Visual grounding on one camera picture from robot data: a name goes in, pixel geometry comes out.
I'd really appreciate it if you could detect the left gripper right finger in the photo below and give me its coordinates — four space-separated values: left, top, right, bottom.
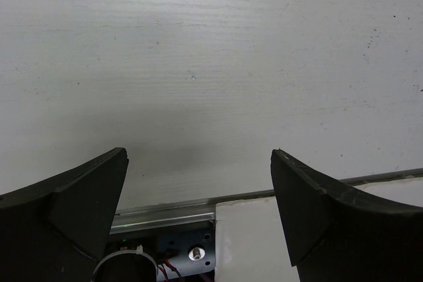
270 150 422 281

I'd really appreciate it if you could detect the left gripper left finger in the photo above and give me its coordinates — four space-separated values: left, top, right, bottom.
1 147 129 281

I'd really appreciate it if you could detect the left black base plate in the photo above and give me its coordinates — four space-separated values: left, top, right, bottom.
92 221 215 281

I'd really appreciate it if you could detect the aluminium rail frame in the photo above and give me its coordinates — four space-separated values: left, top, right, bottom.
108 168 423 235

